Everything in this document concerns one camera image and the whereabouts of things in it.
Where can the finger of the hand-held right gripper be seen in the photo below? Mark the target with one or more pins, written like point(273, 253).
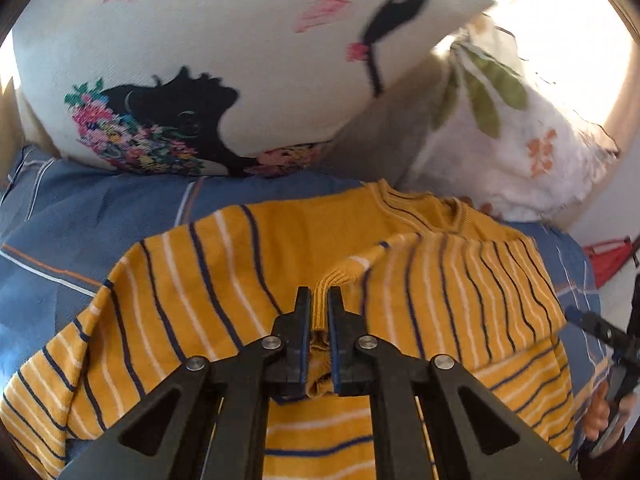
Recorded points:
point(590, 324)

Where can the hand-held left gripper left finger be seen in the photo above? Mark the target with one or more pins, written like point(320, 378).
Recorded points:
point(305, 345)

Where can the red object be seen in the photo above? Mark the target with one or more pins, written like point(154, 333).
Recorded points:
point(611, 257)

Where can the blue plaid bed sheet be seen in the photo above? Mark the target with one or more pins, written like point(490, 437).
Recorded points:
point(75, 230)

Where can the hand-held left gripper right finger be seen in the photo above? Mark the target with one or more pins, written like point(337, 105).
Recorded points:
point(332, 347)

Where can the yellow striped shirt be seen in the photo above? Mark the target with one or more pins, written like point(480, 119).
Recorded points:
point(210, 280)

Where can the white cat print pillow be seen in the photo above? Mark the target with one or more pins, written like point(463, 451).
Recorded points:
point(240, 40)

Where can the person's right hand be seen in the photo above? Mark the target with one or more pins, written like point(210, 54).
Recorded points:
point(598, 412)

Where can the white leaf print pillow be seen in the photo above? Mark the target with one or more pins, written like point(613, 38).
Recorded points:
point(520, 150)

